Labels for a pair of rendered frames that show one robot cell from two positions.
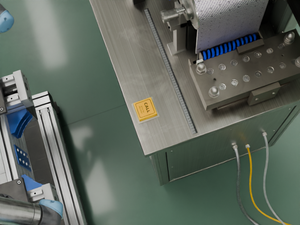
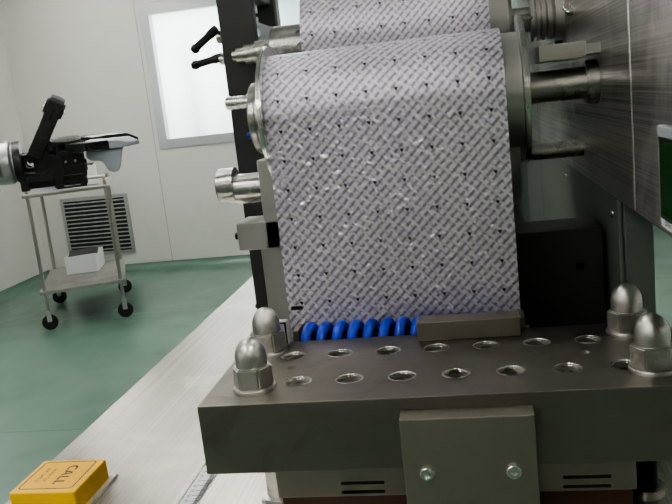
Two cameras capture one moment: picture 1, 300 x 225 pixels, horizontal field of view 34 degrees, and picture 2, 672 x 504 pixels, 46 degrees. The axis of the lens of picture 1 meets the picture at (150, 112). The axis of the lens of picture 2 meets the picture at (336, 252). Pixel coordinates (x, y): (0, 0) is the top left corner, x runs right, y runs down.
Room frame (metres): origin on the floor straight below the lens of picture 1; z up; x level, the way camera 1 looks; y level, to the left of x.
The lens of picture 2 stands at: (-0.04, -0.51, 1.26)
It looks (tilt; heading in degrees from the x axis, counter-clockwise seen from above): 11 degrees down; 19
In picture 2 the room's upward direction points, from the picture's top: 6 degrees counter-clockwise
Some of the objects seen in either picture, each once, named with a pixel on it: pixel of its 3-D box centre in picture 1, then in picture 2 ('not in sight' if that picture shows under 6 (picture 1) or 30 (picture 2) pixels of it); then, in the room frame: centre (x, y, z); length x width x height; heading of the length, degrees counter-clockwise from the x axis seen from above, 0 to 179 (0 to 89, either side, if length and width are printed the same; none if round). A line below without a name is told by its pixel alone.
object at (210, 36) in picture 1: (229, 31); (395, 244); (0.71, -0.31, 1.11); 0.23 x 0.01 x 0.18; 99
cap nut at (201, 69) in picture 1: (201, 67); (266, 329); (0.62, -0.20, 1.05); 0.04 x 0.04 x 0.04
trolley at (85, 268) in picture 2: not in sight; (79, 239); (4.48, 2.92, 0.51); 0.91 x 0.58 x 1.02; 33
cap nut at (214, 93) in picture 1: (214, 90); (251, 363); (0.53, -0.23, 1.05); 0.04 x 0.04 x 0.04
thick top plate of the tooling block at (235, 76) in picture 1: (251, 69); (449, 392); (0.60, -0.38, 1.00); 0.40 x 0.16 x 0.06; 99
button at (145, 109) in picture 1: (145, 109); (60, 485); (0.55, 0.01, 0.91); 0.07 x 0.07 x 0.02; 9
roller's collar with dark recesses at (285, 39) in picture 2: not in sight; (296, 48); (0.99, -0.13, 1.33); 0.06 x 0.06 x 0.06; 9
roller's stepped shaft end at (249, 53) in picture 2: not in sight; (253, 53); (0.98, -0.07, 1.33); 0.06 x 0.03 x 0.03; 99
